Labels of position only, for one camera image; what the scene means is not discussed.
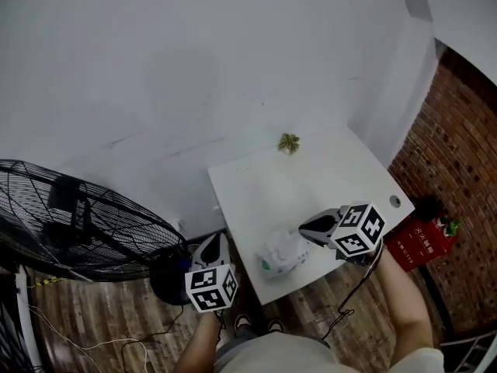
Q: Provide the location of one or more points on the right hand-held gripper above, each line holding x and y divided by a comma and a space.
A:
357, 231

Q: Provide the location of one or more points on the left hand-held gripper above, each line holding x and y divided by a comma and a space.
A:
209, 286

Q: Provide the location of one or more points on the white tissue pack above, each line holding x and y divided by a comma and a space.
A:
275, 268

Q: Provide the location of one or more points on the person's left forearm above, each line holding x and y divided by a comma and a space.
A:
202, 344

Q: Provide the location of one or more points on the person's right forearm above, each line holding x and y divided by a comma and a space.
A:
404, 305

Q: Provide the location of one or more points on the blue power bank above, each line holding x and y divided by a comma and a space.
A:
185, 262

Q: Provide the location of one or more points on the white table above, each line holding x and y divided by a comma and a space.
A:
303, 185

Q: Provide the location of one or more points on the person's left shoe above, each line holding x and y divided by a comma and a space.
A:
242, 321

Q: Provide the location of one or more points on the person's shoe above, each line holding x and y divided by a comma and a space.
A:
275, 325
242, 321

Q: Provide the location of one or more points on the small potted plant white pot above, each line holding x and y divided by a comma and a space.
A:
289, 143

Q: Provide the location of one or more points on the red fire equipment box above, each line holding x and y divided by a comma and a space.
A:
415, 247

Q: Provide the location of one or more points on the person's right shoe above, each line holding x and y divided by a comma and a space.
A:
275, 325

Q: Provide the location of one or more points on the black fuzzy object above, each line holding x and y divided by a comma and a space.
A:
426, 208

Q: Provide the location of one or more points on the person's light shirt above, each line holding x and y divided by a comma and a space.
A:
272, 354

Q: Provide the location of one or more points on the tiny green potted plant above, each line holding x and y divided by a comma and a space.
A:
453, 227

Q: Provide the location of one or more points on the black standing fan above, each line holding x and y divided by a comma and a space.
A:
77, 224

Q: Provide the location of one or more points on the yellow black striped tape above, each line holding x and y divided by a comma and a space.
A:
48, 281

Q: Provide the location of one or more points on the white metal rack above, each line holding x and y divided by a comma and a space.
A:
19, 317

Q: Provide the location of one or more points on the white wall charger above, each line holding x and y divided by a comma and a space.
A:
180, 223

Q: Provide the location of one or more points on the white chair frame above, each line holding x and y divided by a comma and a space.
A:
473, 348

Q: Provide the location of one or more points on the grey wall panel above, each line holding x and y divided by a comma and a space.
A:
416, 0

